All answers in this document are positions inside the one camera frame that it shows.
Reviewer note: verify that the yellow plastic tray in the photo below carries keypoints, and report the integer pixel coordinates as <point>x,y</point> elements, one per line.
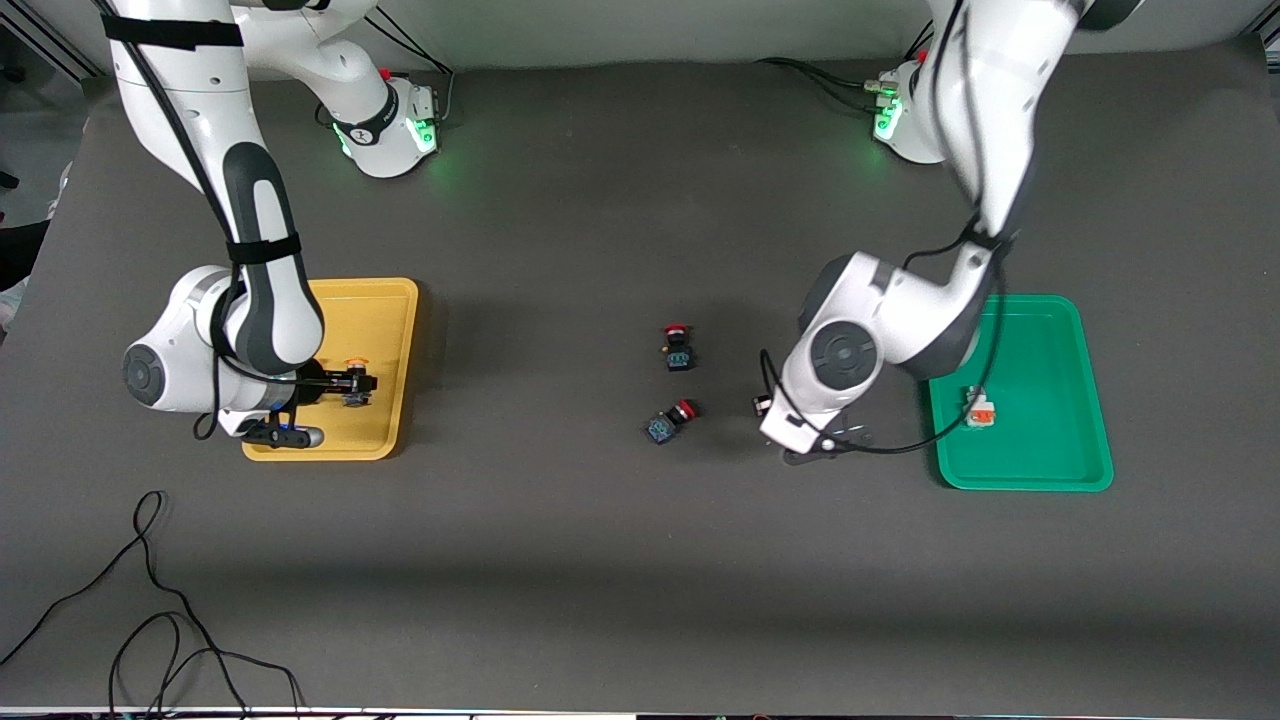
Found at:
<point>370,320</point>

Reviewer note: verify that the green plastic tray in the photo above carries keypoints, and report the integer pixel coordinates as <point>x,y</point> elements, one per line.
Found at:
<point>1050,400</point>

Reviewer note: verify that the yellow cap black push button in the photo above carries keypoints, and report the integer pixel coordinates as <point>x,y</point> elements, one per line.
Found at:
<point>356,362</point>

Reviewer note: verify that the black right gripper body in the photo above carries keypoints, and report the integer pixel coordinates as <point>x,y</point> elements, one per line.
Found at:
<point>322,384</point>

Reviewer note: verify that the dark aluminium frame rail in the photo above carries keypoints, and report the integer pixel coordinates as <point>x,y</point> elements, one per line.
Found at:
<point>50,50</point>

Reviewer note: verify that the white push button orange back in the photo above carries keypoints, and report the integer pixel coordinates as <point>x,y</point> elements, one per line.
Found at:
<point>760,405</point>
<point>981,412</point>

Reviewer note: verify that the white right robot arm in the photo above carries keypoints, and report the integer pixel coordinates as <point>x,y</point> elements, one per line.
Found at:
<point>180,100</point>

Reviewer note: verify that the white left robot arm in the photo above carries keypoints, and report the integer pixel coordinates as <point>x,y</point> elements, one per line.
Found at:
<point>900,310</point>

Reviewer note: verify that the red cap black push button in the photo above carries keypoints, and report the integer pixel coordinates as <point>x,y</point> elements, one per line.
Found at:
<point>662,428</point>
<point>678,355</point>

